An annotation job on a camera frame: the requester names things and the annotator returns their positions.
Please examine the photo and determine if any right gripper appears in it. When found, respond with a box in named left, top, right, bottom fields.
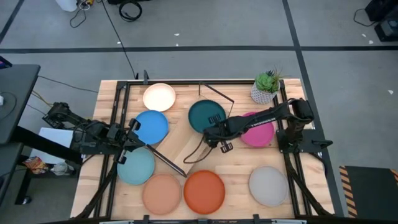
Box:
left=203, top=113, right=239, bottom=154

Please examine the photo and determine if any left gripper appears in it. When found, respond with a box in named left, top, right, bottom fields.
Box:
left=108, top=118, right=146, bottom=165

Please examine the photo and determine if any light teal plate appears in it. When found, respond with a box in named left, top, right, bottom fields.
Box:
left=116, top=146, right=156, bottom=186

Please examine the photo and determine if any blue plate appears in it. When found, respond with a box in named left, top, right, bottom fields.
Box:
left=132, top=110, right=170, bottom=146

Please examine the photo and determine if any dark teal plate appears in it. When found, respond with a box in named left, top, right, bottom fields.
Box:
left=187, top=99, right=228, bottom=134

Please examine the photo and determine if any pink plate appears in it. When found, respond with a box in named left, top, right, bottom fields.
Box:
left=239, top=111, right=275, bottom=147

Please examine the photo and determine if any cream plate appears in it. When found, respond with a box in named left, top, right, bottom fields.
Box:
left=142, top=82, right=177, bottom=113

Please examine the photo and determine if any orange plate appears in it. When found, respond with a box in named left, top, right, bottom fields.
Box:
left=183, top=169, right=226, bottom=215

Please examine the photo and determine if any peach plate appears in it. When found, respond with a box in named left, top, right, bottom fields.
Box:
left=142, top=173, right=182, bottom=216

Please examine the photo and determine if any grey plate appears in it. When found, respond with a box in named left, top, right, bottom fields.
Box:
left=248, top=166, right=290, bottom=208

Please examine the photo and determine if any potted succulent in white pot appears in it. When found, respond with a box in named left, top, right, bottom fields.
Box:
left=250, top=67, right=285, bottom=105

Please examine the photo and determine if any crumpled clear plastic bag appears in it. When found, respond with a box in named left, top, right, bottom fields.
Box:
left=50, top=161, right=75, bottom=177

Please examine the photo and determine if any white sheet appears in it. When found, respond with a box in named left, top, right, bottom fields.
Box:
left=29, top=126, right=75, bottom=165

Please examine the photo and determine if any orange snack bag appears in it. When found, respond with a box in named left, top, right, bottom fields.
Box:
left=22, top=156, right=49, bottom=175

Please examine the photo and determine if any black desk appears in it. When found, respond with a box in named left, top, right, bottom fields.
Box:
left=0, top=63, right=83, bottom=206

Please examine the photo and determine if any blue and pink item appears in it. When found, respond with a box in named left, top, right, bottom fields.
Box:
left=0, top=55, right=12, bottom=70

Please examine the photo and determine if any white container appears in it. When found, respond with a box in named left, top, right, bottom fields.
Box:
left=55, top=0, right=78, bottom=12

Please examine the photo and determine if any hazard striped black mat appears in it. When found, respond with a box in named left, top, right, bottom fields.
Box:
left=338, top=165, right=398, bottom=218

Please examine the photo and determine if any black box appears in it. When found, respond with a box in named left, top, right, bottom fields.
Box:
left=374, top=18, right=398, bottom=43

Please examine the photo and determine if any black equipment case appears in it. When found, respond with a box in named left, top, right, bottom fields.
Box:
left=365, top=0, right=398, bottom=22

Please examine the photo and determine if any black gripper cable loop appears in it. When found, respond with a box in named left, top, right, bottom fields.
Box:
left=182, top=136, right=215, bottom=165

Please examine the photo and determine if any black aluminium table frame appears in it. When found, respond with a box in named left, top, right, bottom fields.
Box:
left=74, top=70, right=333, bottom=224

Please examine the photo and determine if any grey floor cable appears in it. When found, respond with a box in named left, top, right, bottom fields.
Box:
left=37, top=75, right=99, bottom=94

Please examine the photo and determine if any yellow cable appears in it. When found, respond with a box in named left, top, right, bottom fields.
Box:
left=30, top=90, right=52, bottom=108

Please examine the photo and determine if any long black floor cable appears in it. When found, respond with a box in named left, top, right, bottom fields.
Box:
left=101, top=0, right=138, bottom=79

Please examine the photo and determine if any black desk cable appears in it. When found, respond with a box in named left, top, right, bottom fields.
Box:
left=0, top=91, right=18, bottom=121

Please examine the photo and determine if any coiled black cable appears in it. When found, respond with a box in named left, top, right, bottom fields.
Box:
left=118, top=1, right=143, bottom=22

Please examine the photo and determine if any thin black cable loop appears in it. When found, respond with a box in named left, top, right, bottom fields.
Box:
left=69, top=8, right=88, bottom=29

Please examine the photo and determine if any black equipment cable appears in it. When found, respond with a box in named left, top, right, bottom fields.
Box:
left=353, top=8, right=376, bottom=27

